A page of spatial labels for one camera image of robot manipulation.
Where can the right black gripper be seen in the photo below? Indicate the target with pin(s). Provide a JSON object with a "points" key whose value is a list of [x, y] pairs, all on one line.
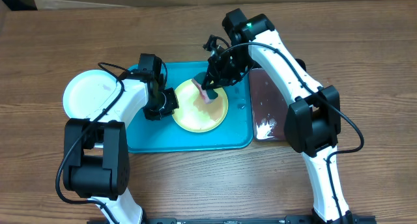
{"points": [[219, 72]]}

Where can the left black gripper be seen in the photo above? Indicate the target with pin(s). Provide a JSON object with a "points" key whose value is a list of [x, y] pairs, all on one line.
{"points": [[173, 104]]}

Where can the green sponge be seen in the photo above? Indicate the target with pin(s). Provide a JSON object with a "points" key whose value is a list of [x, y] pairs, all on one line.
{"points": [[208, 96]]}

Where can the yellow plate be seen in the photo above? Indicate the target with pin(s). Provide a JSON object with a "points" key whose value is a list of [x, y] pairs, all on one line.
{"points": [[193, 114]]}

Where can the light blue plate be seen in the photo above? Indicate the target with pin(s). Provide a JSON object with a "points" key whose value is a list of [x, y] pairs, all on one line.
{"points": [[89, 93]]}

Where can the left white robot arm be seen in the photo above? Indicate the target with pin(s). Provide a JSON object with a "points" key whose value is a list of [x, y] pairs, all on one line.
{"points": [[95, 168]]}

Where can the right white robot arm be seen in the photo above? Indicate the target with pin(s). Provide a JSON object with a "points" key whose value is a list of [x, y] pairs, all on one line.
{"points": [[313, 119]]}

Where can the teal plastic tray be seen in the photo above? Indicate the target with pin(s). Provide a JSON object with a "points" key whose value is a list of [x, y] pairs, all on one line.
{"points": [[235, 131]]}

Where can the black tray with dirty water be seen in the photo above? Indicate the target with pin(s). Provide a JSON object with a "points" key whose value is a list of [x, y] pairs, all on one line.
{"points": [[269, 108]]}

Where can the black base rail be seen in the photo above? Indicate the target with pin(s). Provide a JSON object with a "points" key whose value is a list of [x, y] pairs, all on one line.
{"points": [[290, 219]]}

